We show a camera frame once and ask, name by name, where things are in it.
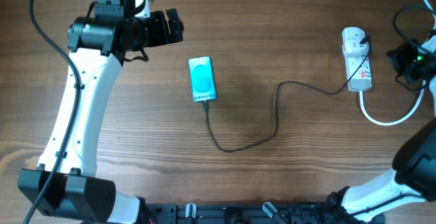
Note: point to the white power strip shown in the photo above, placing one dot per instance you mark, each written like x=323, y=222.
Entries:
x=358, y=69

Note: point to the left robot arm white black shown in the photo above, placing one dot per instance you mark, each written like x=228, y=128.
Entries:
x=64, y=183

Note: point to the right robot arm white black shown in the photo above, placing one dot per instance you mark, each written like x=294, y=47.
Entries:
x=411, y=178

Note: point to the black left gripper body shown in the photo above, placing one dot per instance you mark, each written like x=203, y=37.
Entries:
x=158, y=35

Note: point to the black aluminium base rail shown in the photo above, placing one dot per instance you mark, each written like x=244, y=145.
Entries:
x=267, y=213

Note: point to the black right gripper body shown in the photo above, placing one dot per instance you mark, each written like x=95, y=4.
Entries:
x=409, y=60

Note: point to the blue screen smartphone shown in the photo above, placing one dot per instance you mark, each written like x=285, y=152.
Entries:
x=202, y=79

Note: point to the white charger adapter plug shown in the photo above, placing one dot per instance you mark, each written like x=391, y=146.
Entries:
x=355, y=48

